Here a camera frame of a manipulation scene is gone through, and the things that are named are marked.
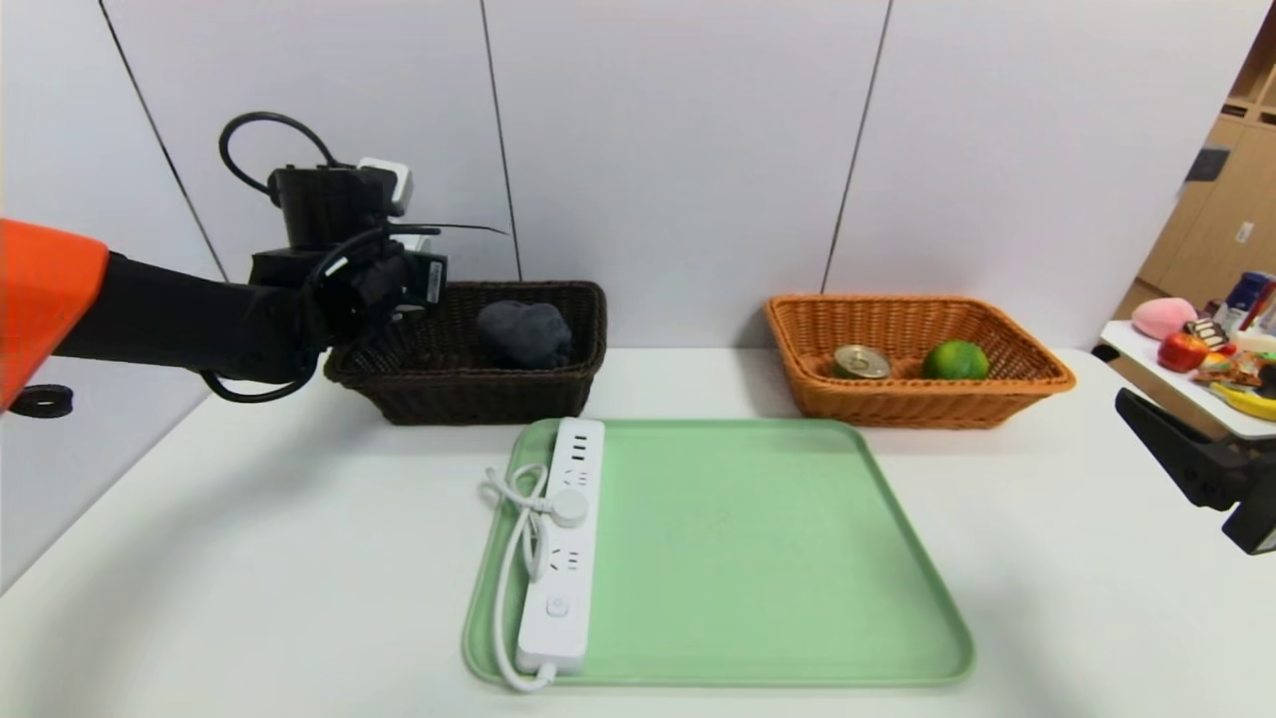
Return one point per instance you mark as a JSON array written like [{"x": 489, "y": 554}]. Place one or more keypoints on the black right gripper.
[{"x": 1258, "y": 527}]

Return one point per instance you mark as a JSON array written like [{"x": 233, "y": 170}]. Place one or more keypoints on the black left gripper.
[{"x": 435, "y": 281}]

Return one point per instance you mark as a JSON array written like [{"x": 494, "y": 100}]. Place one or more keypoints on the dark grey towel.
[{"x": 523, "y": 334}]

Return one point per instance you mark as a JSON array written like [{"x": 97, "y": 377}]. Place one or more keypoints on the green citrus fruit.
[{"x": 955, "y": 360}]

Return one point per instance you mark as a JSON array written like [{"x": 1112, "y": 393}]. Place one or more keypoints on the tin can with gold lid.
[{"x": 862, "y": 362}]

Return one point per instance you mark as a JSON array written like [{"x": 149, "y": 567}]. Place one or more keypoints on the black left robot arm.
[{"x": 179, "y": 319}]

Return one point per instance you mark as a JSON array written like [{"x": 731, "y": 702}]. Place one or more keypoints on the dark brown wicker basket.
[{"x": 469, "y": 394}]

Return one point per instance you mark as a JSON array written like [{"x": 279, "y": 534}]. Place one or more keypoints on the orange wicker basket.
[{"x": 897, "y": 399}]

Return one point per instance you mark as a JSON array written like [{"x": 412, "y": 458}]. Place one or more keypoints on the yellow banana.
[{"x": 1251, "y": 402}]

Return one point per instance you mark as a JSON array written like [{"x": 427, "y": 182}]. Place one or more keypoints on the orange snack packet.
[{"x": 1236, "y": 369}]

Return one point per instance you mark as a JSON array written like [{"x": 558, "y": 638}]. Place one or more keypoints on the white side table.
[{"x": 1166, "y": 389}]

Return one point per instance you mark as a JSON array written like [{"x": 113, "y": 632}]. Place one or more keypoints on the red apple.
[{"x": 1182, "y": 353}]

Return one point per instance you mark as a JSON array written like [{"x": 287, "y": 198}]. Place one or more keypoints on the dark striped snack bar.
[{"x": 1208, "y": 331}]

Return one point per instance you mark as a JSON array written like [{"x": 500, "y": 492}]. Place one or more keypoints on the pink plush toy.
[{"x": 1163, "y": 319}]

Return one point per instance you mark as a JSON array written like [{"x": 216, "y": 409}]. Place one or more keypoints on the blue package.
[{"x": 1246, "y": 297}]

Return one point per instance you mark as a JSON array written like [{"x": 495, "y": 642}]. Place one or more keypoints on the light wooden cabinet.
[{"x": 1206, "y": 239}]

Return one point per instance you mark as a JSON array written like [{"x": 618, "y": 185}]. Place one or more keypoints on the light green plastic tray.
[{"x": 758, "y": 558}]

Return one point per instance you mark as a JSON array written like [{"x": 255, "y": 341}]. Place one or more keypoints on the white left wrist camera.
[{"x": 391, "y": 181}]

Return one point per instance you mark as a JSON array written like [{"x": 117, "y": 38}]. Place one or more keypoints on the dark grey wall box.
[{"x": 1206, "y": 165}]

